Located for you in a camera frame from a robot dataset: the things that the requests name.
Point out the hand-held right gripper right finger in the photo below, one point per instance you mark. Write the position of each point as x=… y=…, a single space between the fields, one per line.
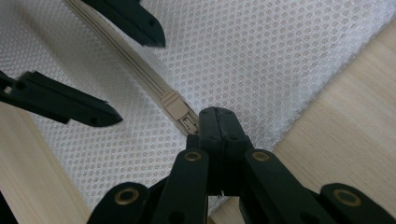
x=233 y=146

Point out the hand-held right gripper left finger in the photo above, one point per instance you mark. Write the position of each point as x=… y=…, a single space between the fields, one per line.
x=213 y=146

